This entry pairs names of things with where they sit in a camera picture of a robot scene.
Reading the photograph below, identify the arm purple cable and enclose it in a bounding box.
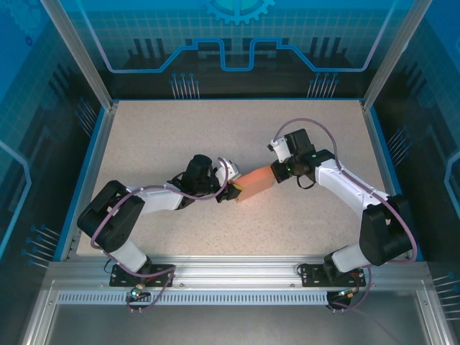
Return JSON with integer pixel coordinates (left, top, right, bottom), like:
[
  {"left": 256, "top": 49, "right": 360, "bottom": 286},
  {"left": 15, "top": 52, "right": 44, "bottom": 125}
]
[
  {"left": 272, "top": 117, "right": 418, "bottom": 313},
  {"left": 89, "top": 157, "right": 231, "bottom": 314}
]

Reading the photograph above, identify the blue table edge strip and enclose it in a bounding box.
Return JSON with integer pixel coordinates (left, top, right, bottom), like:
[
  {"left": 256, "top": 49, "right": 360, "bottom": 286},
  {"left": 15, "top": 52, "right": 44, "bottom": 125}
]
[
  {"left": 369, "top": 106, "right": 426, "bottom": 262},
  {"left": 52, "top": 106, "right": 108, "bottom": 262}
]

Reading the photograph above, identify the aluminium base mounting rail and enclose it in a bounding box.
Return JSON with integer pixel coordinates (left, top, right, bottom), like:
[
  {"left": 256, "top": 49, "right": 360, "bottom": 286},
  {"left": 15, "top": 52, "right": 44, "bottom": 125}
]
[{"left": 45, "top": 254, "right": 431, "bottom": 293}]

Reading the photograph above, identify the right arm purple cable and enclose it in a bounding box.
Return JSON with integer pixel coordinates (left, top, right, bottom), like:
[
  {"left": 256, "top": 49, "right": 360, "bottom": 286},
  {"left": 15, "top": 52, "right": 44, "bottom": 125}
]
[{"left": 272, "top": 117, "right": 418, "bottom": 313}]

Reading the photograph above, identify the aluminium frame post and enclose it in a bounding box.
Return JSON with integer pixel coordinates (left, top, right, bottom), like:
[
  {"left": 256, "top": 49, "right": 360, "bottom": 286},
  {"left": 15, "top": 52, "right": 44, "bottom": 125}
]
[
  {"left": 40, "top": 0, "right": 120, "bottom": 111},
  {"left": 360, "top": 0, "right": 421, "bottom": 111}
]

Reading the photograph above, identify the small LED connector board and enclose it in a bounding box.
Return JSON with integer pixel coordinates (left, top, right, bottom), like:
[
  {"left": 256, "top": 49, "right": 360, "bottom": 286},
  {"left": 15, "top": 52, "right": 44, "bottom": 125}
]
[
  {"left": 328, "top": 287, "right": 360, "bottom": 301},
  {"left": 126, "top": 283, "right": 151, "bottom": 302}
]

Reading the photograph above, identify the aluminium side rail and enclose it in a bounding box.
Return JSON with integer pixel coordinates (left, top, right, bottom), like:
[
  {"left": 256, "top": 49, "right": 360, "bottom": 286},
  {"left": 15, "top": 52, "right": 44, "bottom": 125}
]
[
  {"left": 59, "top": 101, "right": 120, "bottom": 262},
  {"left": 360, "top": 100, "right": 413, "bottom": 262}
]

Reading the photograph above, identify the slotted grey cable duct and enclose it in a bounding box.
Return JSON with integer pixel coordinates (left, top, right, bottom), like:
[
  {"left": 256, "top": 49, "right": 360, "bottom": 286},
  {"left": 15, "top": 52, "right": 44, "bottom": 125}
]
[{"left": 56, "top": 290, "right": 330, "bottom": 303}]

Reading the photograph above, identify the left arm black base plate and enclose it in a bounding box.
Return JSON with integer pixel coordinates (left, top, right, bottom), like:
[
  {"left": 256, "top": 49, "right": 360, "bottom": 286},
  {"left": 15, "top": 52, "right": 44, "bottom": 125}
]
[{"left": 109, "top": 263, "right": 178, "bottom": 288}]

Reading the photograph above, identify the pink paper box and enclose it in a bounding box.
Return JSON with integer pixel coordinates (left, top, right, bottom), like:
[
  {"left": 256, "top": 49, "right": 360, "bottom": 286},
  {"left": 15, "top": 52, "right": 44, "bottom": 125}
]
[{"left": 235, "top": 164, "right": 277, "bottom": 203}]

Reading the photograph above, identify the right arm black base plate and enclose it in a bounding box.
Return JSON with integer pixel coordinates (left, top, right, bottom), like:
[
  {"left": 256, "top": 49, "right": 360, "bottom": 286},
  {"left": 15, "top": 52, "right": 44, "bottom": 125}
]
[{"left": 299, "top": 263, "right": 367, "bottom": 288}]

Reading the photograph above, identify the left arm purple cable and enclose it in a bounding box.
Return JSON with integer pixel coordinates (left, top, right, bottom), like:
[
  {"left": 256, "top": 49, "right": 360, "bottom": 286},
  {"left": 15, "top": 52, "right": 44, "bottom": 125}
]
[{"left": 89, "top": 157, "right": 231, "bottom": 314}]

